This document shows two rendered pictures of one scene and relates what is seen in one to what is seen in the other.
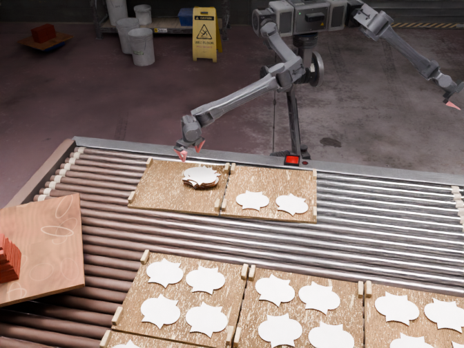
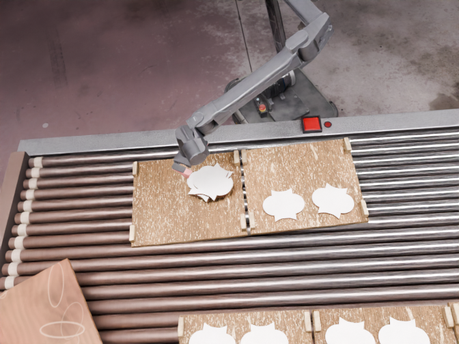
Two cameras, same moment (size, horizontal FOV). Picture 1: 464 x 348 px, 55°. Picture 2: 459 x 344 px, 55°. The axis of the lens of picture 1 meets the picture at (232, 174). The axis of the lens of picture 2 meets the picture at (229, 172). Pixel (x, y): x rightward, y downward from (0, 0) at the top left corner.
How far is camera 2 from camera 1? 84 cm
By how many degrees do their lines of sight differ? 21
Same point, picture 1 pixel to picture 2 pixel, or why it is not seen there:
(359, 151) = (345, 33)
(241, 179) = (259, 172)
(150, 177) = (144, 192)
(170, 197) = (181, 221)
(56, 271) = not seen: outside the picture
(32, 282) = not seen: outside the picture
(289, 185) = (320, 168)
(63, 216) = (61, 302)
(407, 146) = (397, 15)
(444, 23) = not seen: outside the picture
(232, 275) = (293, 329)
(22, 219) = (9, 319)
